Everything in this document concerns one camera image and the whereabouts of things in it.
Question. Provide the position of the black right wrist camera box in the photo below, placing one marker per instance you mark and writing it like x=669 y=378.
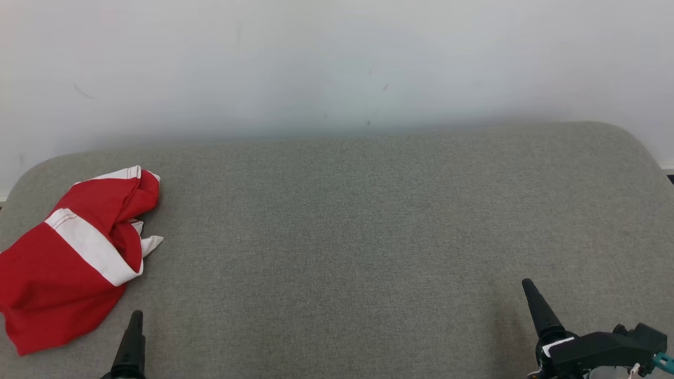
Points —
x=650 y=337

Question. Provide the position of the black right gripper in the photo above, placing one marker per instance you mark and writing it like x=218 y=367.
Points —
x=595 y=352

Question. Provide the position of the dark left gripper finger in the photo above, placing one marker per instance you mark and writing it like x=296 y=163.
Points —
x=132 y=347

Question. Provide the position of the grey fabric sofa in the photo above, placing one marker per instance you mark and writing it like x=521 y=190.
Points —
x=342 y=237

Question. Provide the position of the red shorts with white stripes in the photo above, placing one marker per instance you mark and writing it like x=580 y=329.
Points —
x=47 y=284

